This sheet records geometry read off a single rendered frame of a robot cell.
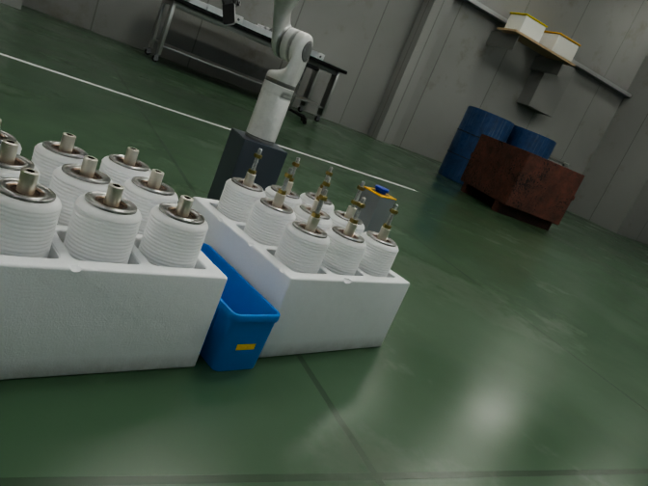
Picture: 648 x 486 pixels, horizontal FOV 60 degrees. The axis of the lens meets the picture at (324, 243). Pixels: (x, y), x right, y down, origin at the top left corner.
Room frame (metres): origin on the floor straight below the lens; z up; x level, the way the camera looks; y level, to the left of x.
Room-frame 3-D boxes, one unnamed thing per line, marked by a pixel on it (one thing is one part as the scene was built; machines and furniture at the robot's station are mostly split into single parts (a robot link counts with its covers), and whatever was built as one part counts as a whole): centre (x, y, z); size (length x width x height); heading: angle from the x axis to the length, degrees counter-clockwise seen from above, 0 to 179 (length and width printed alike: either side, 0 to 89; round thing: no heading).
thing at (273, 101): (1.67, 0.30, 0.39); 0.09 x 0.09 x 0.17; 32
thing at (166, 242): (0.87, 0.23, 0.16); 0.10 x 0.10 x 0.18
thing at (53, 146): (0.95, 0.48, 0.25); 0.08 x 0.08 x 0.01
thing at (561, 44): (9.79, -2.22, 2.38); 0.52 x 0.44 x 0.29; 122
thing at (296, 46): (1.67, 0.30, 0.54); 0.09 x 0.09 x 0.17; 74
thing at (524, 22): (9.38, -1.56, 2.37); 0.48 x 0.40 x 0.27; 122
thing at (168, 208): (0.87, 0.23, 0.25); 0.08 x 0.08 x 0.01
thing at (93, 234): (0.79, 0.31, 0.16); 0.10 x 0.10 x 0.18
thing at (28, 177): (0.70, 0.40, 0.26); 0.02 x 0.02 x 0.03
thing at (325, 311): (1.27, 0.05, 0.09); 0.39 x 0.39 x 0.18; 49
